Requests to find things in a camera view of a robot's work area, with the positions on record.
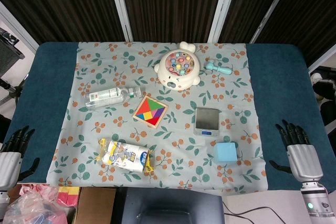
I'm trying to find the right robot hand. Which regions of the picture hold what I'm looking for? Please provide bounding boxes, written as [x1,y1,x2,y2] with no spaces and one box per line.
[269,119,324,182]

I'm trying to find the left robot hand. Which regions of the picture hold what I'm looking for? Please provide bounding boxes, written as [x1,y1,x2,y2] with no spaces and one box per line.
[0,125,40,190]

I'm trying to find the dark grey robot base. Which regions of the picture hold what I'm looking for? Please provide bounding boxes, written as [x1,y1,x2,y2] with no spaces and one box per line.
[111,187,225,224]

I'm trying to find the light blue cube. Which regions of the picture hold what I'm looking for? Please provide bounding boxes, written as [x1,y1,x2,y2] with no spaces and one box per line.
[213,142,238,164]

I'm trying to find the small digital scale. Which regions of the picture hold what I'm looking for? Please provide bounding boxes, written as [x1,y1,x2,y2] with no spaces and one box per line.
[193,107,220,137]

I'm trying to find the clear plastic bag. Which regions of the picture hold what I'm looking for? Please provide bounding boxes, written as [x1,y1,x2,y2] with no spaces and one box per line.
[2,184,69,224]

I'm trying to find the red and yellow box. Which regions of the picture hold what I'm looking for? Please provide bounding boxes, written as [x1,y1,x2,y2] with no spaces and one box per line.
[57,186,80,206]

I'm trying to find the dark blue table cover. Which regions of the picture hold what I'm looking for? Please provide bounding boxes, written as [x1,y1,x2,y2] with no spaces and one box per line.
[4,41,329,184]

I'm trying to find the black tripod stand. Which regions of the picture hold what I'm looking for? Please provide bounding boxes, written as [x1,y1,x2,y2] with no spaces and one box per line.
[0,77,29,104]

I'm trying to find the black and white shoes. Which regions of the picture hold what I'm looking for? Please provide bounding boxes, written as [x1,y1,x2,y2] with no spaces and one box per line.
[309,70,336,127]

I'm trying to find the brown cardboard box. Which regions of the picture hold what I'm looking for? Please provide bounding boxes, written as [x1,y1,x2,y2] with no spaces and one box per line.
[75,187,117,224]

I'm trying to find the black equipment case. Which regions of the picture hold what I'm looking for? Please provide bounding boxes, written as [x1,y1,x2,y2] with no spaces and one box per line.
[0,27,26,72]

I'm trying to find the white snack package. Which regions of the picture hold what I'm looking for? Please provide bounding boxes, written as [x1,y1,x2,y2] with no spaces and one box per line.
[98,137,155,175]

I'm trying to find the clear plastic water bottle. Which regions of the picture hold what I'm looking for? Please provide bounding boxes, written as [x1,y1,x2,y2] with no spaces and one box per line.
[84,86,143,110]

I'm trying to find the light blue toy hammer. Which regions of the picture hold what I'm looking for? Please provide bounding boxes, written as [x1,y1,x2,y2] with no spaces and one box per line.
[205,59,232,76]

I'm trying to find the floral grey tablecloth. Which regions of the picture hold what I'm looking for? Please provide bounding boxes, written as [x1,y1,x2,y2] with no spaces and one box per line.
[46,41,268,192]

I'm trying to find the colourful wooden tangram puzzle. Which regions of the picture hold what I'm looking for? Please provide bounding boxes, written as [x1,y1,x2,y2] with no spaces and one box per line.
[132,95,169,130]

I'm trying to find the white whale fishing toy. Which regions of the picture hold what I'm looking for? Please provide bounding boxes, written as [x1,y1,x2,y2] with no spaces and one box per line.
[153,41,201,92]

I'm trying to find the black cable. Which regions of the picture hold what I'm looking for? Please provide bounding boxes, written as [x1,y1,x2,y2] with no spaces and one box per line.
[222,200,304,216]

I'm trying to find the white folding screen frame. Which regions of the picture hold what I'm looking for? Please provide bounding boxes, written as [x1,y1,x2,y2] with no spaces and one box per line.
[206,0,239,43]
[106,0,134,41]
[249,0,296,44]
[0,0,39,51]

